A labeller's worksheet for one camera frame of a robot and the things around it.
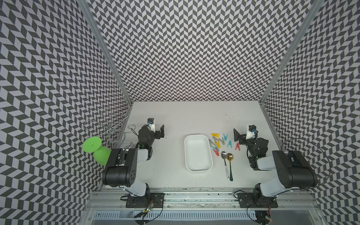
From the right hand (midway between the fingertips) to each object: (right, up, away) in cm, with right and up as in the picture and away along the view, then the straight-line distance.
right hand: (240, 129), depth 90 cm
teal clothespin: (-8, -7, +8) cm, 13 cm away
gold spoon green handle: (-8, -17, -3) cm, 19 cm away
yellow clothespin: (-15, -5, +6) cm, 17 cm away
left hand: (-56, +2, +4) cm, 56 cm away
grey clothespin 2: (-17, -11, +6) cm, 21 cm away
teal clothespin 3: (-6, -10, +4) cm, 12 cm away
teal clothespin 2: (-16, -12, +4) cm, 21 cm away
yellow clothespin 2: (-14, -11, +4) cm, 18 cm away
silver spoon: (-11, -16, -1) cm, 20 cm away
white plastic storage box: (-28, -15, -1) cm, 32 cm away
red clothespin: (-16, -15, +1) cm, 22 cm away
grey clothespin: (-10, -9, +6) cm, 15 cm away
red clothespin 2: (-1, -12, +4) cm, 12 cm away
